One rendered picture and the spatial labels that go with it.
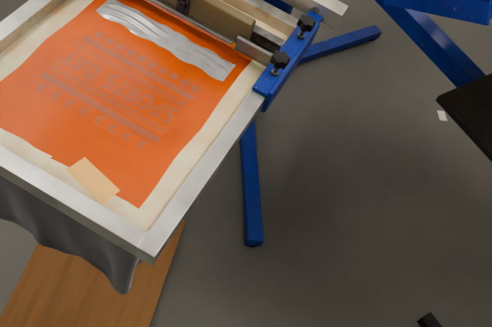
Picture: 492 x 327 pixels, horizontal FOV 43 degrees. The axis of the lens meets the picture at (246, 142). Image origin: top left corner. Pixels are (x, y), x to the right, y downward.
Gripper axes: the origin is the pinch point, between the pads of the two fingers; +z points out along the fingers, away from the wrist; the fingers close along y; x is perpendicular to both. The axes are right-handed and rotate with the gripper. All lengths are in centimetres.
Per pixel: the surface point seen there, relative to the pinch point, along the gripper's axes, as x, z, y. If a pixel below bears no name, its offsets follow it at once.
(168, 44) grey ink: 1.7, 5.6, 10.2
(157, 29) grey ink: -2.9, 5.4, 7.9
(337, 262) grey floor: 73, 102, -23
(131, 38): -6.2, 6.0, 13.9
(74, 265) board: -7, 99, 32
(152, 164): 17.1, 6.0, 41.8
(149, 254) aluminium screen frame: 28, 3, 61
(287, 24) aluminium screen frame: 22.9, 2.8, -13.7
